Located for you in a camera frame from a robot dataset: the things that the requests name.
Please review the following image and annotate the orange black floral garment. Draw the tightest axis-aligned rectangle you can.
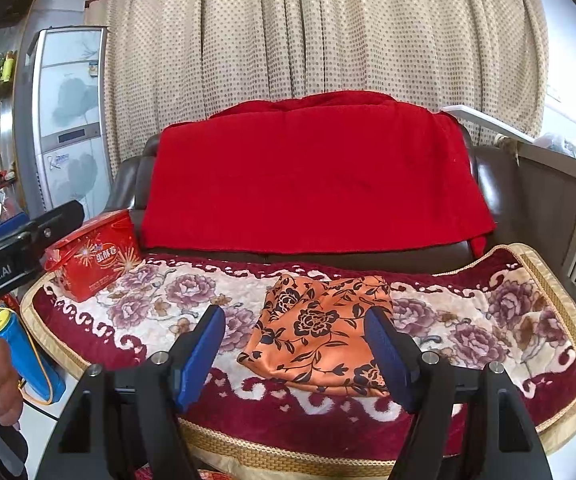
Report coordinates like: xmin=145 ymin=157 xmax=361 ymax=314
xmin=238 ymin=274 xmax=393 ymax=396

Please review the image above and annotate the person's left hand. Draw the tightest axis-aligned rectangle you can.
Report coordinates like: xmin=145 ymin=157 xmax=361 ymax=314
xmin=0 ymin=338 xmax=23 ymax=427

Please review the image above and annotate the red gift box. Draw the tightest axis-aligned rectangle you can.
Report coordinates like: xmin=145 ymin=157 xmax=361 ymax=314
xmin=45 ymin=209 xmax=142 ymax=301

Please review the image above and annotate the floral plush blanket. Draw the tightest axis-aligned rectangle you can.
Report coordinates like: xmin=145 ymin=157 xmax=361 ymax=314
xmin=21 ymin=244 xmax=576 ymax=479

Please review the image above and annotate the white standing air conditioner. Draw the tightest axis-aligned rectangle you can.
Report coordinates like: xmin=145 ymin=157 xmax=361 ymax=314
xmin=15 ymin=26 xmax=112 ymax=219

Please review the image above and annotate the white radiator rack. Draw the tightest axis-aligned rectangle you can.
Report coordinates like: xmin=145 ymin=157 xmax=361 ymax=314
xmin=443 ymin=105 xmax=576 ymax=286

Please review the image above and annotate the dark brown leather sofa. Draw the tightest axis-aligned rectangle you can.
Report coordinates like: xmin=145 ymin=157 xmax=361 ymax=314
xmin=102 ymin=127 xmax=576 ymax=340

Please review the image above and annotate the beige dotted curtain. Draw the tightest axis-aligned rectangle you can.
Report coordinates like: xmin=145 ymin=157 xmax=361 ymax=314
xmin=84 ymin=0 xmax=547 ymax=167

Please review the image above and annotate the red cloth on sofa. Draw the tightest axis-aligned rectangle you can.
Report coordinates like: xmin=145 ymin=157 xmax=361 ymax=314
xmin=140 ymin=91 xmax=495 ymax=255

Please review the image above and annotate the blue yellow handle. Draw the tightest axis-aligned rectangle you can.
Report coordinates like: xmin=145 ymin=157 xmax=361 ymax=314
xmin=0 ymin=308 xmax=65 ymax=405

